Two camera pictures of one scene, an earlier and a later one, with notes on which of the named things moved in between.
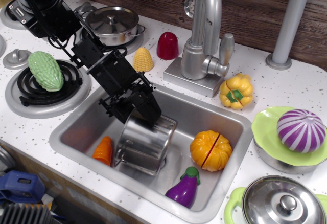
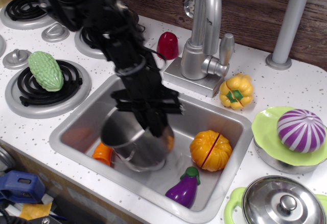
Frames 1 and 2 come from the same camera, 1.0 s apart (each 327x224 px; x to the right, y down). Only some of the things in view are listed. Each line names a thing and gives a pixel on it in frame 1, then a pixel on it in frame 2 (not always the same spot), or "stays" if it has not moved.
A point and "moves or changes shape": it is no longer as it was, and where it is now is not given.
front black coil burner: x=24 y=95 stays
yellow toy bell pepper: x=237 y=91 stays
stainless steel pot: x=143 y=147 moves or changes shape
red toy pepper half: x=167 y=47 stays
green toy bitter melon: x=46 y=71 stays
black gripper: x=122 y=84 to x=144 y=95
